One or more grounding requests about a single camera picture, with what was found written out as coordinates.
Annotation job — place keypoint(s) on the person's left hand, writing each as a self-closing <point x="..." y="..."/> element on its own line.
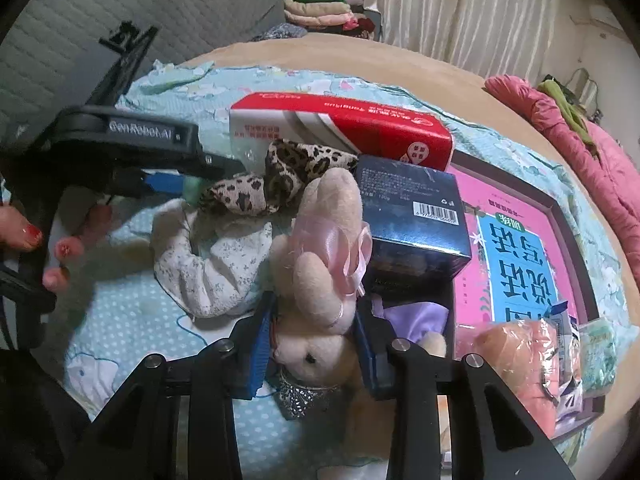
<point x="67" y="249"/>

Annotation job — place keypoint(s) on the blue cartoon print sheet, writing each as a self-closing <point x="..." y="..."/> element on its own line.
<point x="125" y="320"/>

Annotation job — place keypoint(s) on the pale green tissue pack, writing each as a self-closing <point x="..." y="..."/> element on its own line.
<point x="597" y="355"/>

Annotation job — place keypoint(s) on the white floral scrunchie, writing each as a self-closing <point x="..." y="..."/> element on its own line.
<point x="220" y="270"/>

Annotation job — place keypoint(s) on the green garment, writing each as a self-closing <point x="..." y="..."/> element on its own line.
<point x="562" y="100"/>

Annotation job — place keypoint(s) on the dark floral cloth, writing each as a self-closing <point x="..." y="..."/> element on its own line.
<point x="280" y="32"/>

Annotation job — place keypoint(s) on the red and white box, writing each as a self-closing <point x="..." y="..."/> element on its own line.
<point x="375" y="125"/>

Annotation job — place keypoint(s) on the white curtain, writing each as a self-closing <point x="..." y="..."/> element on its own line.
<point x="475" y="10"/>

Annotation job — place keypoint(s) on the grey quilted sofa cover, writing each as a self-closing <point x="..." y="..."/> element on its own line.
<point x="200" y="10"/>

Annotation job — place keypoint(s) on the pink quilt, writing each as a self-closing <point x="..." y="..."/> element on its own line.
<point x="600" y="160"/>

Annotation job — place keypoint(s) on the light green cloth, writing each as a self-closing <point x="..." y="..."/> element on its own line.
<point x="191" y="192"/>

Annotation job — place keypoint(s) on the orange bread snack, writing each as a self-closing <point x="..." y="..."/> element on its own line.
<point x="510" y="360"/>

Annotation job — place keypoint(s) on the white purple snack packet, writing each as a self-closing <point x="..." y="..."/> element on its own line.
<point x="565" y="335"/>

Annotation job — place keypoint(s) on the tan bed blanket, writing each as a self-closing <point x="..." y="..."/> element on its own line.
<point x="400" y="65"/>

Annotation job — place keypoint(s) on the stack of folded clothes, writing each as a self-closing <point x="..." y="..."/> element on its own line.
<point x="320" y="10"/>

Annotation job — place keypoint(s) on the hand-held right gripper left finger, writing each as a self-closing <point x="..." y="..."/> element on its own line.
<point x="260" y="355"/>

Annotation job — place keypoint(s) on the dark blue box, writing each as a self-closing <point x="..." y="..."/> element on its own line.
<point x="415" y="230"/>

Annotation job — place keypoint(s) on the leopard print hairband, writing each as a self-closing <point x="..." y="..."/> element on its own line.
<point x="300" y="160"/>

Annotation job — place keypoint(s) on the beige plush rabbit pink ribbon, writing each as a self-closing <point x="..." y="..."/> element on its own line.
<point x="325" y="210"/>

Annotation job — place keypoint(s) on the white triangle print packet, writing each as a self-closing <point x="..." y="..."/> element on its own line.
<point x="567" y="405"/>

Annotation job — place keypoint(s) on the shallow dark box tray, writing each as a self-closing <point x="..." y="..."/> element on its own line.
<point x="505" y="182"/>

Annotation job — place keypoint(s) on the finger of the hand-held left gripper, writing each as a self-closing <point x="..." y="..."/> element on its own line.
<point x="225" y="166"/>
<point x="160" y="182"/>

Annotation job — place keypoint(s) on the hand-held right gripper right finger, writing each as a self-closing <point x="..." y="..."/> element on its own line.
<point x="367" y="355"/>

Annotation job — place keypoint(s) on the pink book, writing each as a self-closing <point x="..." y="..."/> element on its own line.
<point x="467" y="310"/>

